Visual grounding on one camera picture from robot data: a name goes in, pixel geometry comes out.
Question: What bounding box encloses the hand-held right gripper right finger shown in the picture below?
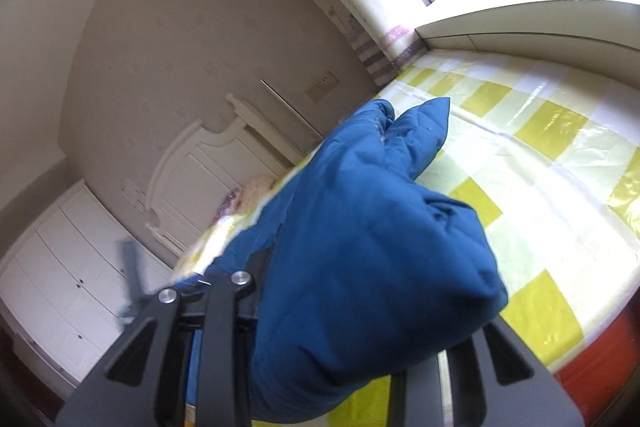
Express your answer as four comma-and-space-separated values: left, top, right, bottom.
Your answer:
387, 322, 586, 427

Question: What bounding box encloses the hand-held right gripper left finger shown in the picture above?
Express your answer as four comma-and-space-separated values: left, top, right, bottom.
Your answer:
55, 249, 273, 427

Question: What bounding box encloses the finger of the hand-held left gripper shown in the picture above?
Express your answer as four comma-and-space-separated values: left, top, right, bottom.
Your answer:
119, 241, 152, 324

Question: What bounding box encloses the blue padded jacket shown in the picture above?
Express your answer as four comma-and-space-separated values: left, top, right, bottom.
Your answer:
187, 97, 508, 423

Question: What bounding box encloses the white drawer dresser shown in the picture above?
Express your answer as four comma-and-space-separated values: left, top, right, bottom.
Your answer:
0, 179, 173, 400

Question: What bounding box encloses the pale printed pillow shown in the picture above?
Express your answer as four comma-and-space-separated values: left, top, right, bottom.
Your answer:
212, 174, 281, 228

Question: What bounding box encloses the white bed headboard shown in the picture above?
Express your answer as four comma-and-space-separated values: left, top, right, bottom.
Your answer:
146, 94, 303, 255

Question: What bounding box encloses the red bed base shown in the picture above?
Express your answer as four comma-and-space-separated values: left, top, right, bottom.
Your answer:
552, 307, 640, 427

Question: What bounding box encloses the thin metal rod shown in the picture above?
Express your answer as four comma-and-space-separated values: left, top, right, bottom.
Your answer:
259, 79, 326, 140

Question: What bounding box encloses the yellow checked bed sheet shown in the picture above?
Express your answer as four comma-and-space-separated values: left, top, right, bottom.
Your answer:
172, 52, 640, 427

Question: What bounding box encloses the white window ledge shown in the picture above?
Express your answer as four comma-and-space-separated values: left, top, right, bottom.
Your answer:
415, 0, 640, 68

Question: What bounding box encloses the white wall socket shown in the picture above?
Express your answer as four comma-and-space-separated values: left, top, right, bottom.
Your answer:
122, 179, 148, 212

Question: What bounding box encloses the beige wall switch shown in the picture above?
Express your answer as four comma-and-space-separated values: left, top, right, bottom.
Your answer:
305, 71, 341, 104

